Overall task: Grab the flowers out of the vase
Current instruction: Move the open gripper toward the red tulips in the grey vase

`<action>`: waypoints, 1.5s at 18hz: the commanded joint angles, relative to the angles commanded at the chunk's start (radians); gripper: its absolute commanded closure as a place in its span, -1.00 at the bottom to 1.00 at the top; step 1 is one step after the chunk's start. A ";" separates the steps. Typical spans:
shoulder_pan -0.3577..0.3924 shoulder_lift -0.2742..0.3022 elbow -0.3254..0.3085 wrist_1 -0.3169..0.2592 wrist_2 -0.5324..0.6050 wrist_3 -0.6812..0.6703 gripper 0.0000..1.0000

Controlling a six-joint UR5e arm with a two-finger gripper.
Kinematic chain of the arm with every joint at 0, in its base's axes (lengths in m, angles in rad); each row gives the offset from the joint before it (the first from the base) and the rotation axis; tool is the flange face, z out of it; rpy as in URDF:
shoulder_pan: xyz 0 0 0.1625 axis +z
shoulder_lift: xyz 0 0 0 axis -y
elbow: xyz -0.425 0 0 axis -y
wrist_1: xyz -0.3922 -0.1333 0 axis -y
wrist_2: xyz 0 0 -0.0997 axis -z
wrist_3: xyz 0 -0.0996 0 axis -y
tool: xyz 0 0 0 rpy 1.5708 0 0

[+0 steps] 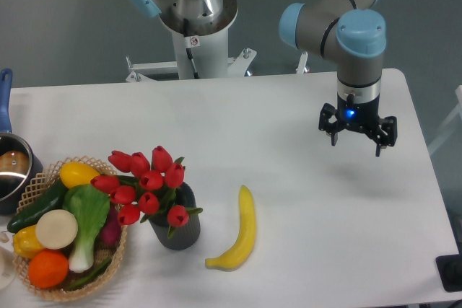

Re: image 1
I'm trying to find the purple sweet potato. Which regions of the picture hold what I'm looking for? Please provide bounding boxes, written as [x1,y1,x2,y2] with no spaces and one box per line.
[99,205,121,246]

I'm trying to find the yellow squash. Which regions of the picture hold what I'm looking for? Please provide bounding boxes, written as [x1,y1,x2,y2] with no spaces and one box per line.
[59,162,100,189]

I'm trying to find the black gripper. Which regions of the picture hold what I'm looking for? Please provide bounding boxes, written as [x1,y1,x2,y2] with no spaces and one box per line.
[318,96,397,157]

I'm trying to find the green bean pod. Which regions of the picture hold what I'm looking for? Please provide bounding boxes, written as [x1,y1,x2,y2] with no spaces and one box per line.
[64,258,112,291]

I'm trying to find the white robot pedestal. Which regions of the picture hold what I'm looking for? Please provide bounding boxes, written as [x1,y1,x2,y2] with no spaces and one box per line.
[129,0,257,80]

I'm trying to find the dark green cucumber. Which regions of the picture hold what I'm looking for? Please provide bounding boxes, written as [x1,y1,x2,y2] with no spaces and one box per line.
[6,179,68,234]

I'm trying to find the yellow banana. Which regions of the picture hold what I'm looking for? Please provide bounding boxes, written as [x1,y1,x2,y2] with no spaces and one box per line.
[204,185,257,271]

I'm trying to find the dark grey ribbed vase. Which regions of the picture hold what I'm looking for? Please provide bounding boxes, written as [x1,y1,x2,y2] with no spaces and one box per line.
[149,182,201,250]

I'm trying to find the yellow bell pepper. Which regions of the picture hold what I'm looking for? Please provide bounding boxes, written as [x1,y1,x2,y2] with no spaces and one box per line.
[13,225,45,259]

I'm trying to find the black device at edge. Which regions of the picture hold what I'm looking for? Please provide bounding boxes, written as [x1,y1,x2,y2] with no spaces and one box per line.
[435,254,461,292]

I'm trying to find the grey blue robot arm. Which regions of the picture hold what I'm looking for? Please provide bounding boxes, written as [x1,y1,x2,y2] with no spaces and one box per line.
[130,0,398,149]

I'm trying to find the green bok choy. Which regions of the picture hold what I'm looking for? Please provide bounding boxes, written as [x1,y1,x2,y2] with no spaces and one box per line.
[63,184,110,273]

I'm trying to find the white frame at right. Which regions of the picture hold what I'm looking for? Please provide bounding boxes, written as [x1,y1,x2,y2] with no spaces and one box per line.
[427,85,461,156]

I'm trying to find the white round radish slice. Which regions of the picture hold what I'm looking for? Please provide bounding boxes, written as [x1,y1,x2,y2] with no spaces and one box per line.
[35,209,78,250]

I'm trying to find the woven wicker basket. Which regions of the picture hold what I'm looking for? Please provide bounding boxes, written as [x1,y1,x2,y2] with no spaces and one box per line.
[13,156,128,302]

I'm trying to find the red tulip bouquet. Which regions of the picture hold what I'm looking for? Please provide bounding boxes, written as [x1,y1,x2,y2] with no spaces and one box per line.
[91,146,203,233]

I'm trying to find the white garlic clove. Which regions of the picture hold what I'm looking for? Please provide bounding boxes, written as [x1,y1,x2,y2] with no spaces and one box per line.
[0,232,9,243]

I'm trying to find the black cable on pedestal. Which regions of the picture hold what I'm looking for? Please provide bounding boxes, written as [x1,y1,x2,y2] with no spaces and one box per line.
[182,18,200,80]

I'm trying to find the orange fruit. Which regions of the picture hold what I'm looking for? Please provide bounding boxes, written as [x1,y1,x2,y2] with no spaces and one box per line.
[28,250,69,289]

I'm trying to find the blue handled saucepan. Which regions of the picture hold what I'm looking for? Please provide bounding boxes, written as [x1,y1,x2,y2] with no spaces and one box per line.
[1,69,43,216]

